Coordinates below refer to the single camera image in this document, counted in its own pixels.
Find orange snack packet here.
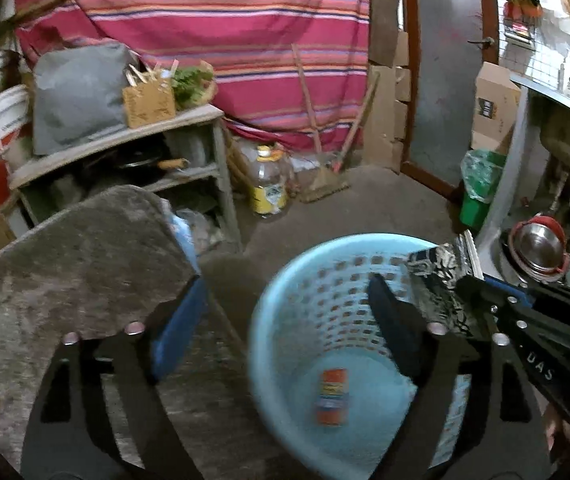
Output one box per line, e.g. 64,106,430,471
315,368,349,427

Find person right hand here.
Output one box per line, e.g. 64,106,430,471
542,403,570,451

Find light blue plastic basket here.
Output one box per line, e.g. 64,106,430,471
247,232,472,480

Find grey shaggy table rug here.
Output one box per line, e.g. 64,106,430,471
0,184,286,480

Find straw broom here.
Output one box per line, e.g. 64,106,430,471
291,44,379,204

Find yellow label oil bottle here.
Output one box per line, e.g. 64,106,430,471
250,145,288,218

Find cardboard box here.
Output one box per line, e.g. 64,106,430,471
471,62,520,155

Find white side table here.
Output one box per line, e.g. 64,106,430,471
8,104,243,252

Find white plastic bucket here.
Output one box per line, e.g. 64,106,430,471
0,84,32,157

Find red striped hanging cloth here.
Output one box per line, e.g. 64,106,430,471
15,0,370,152

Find wooden framed door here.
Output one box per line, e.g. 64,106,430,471
402,0,498,197

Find green leafy vegetable bag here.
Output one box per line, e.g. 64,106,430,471
170,61,218,110

